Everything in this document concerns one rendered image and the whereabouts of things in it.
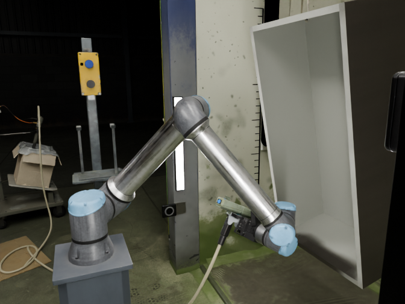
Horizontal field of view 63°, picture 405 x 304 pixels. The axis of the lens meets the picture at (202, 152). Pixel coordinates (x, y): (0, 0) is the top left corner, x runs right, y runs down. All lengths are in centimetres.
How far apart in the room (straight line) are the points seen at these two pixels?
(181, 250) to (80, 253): 110
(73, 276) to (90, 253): 11
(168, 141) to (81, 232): 51
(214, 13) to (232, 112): 65
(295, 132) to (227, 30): 82
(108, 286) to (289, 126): 124
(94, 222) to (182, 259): 117
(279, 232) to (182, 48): 135
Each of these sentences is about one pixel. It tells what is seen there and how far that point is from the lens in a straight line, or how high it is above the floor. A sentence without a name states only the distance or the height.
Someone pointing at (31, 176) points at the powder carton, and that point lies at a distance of 362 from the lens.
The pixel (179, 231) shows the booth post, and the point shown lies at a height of 34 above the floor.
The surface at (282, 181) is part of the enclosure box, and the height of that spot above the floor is 79.
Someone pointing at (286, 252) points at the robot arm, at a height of 70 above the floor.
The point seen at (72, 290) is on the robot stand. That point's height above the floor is 58.
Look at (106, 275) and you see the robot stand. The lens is 148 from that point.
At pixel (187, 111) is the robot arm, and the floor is 127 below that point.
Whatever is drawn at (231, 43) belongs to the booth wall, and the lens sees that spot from 230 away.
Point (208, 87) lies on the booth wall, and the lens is 222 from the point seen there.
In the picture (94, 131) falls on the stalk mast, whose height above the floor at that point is 106.
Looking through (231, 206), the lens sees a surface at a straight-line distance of 159.
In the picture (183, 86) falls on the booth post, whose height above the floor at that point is 134.
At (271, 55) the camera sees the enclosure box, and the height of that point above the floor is 150.
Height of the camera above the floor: 139
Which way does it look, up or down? 13 degrees down
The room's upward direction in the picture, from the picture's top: 1 degrees counter-clockwise
